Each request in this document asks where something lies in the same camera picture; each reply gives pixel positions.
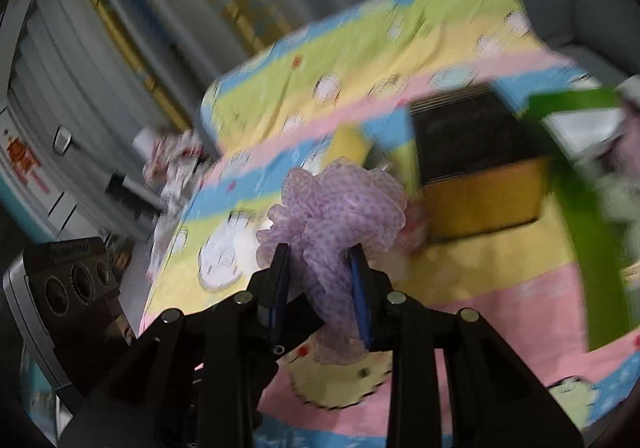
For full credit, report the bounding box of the purple mesh scrunchie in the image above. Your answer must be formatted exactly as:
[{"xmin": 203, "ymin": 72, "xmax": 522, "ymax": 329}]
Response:
[{"xmin": 256, "ymin": 159, "xmax": 426, "ymax": 364}]

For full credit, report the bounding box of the black upright vacuum cleaner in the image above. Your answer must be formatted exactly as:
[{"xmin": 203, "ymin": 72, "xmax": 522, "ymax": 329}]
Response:
[{"xmin": 52, "ymin": 124, "xmax": 166, "ymax": 214}]

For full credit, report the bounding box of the yellow green sponge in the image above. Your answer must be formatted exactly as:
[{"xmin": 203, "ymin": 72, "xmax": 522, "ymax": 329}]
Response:
[{"xmin": 322, "ymin": 124, "xmax": 420, "ymax": 197}]

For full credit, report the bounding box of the pile of clothes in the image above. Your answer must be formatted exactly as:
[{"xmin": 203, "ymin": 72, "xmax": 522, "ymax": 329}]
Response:
[{"xmin": 142, "ymin": 130, "xmax": 214, "ymax": 215}]

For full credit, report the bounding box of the colourful cartoon bed sheet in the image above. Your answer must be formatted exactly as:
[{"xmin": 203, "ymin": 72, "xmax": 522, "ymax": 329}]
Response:
[{"xmin": 141, "ymin": 0, "xmax": 639, "ymax": 447}]

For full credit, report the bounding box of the black and gold box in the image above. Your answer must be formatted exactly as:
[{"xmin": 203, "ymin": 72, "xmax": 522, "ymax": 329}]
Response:
[{"xmin": 409, "ymin": 83, "xmax": 549, "ymax": 242}]

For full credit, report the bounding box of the white paper roll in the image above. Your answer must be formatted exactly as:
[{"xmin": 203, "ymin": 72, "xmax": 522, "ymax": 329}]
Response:
[{"xmin": 132, "ymin": 127, "xmax": 160, "ymax": 161}]

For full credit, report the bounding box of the grey curtain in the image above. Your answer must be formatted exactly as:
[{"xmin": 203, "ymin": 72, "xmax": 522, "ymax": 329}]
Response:
[{"xmin": 0, "ymin": 0, "xmax": 551, "ymax": 239}]

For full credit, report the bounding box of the grey sofa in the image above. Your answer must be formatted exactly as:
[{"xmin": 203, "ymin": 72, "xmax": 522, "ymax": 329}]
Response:
[{"xmin": 522, "ymin": 0, "xmax": 639, "ymax": 86}]

